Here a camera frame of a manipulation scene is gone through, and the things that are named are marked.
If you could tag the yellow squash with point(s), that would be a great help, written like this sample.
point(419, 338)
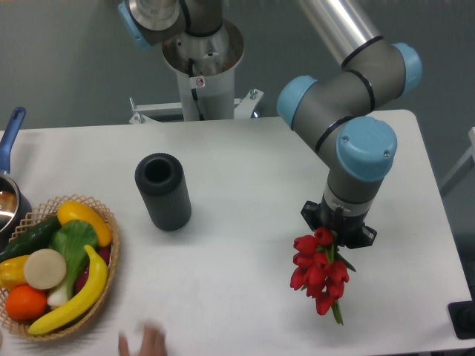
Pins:
point(73, 210)

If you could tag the green cucumber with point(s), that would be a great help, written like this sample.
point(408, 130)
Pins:
point(37, 237)

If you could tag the red purple vegetable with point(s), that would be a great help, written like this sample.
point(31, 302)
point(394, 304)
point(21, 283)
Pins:
point(105, 254)

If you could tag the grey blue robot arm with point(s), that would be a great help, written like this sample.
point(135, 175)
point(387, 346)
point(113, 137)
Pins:
point(333, 119)

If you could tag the yellow bell pepper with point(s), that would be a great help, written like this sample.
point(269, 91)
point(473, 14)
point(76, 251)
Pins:
point(12, 274)

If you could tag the beige round disc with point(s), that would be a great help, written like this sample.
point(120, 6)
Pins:
point(44, 269)

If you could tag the orange fruit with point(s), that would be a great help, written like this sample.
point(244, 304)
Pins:
point(25, 303)

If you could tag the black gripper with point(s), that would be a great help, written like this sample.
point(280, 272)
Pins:
point(351, 229)

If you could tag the dark grey ribbed vase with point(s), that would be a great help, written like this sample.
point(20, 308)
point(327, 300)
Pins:
point(161, 182)

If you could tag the white frame at right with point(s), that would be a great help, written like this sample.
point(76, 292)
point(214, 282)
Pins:
point(459, 170)

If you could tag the yellow banana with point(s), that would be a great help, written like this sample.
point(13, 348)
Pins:
point(80, 303)

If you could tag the black device at edge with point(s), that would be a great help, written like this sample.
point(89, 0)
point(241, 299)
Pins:
point(462, 318)

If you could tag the blue handled saucepan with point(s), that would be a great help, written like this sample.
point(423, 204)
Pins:
point(14, 205)

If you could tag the red tulip bouquet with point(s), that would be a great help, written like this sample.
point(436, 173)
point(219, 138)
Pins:
point(320, 271)

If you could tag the person's hand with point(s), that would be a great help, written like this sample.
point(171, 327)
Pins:
point(153, 342)

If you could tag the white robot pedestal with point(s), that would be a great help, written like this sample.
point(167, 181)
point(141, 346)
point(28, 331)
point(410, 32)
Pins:
point(205, 72)

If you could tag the green bok choy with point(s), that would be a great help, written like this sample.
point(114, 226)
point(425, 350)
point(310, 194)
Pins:
point(69, 241)

